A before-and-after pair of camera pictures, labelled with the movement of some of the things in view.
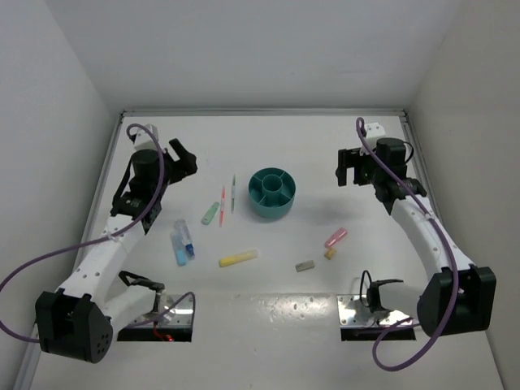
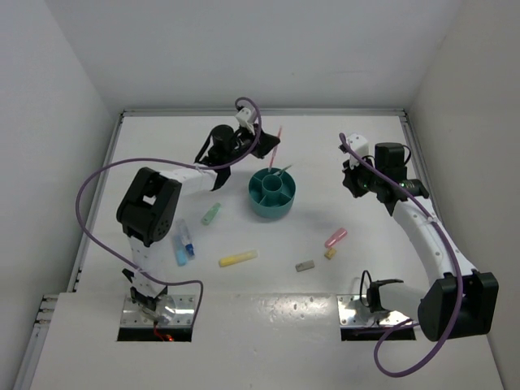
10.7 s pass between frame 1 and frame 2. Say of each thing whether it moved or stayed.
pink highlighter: stayed
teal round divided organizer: stayed
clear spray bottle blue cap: stayed
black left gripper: moved
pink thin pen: moved
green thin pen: moved
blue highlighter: stayed
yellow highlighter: stayed
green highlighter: stayed
